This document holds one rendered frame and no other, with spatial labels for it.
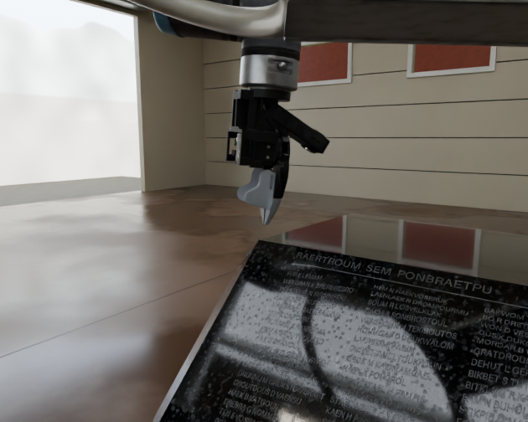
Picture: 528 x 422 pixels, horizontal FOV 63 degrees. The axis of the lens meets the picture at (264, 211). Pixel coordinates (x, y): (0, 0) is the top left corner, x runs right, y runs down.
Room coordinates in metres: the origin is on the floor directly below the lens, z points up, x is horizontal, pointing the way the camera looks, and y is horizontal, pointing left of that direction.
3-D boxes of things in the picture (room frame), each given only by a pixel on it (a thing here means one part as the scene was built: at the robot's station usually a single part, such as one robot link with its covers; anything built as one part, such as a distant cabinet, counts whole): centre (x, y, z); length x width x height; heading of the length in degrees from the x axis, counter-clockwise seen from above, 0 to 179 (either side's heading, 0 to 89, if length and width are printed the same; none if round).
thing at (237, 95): (0.70, 0.01, 1.00); 0.09 x 0.08 x 0.12; 112
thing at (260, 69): (0.69, -0.01, 1.08); 0.10 x 0.09 x 0.05; 22
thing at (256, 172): (0.71, 0.02, 0.90); 0.06 x 0.03 x 0.09; 112
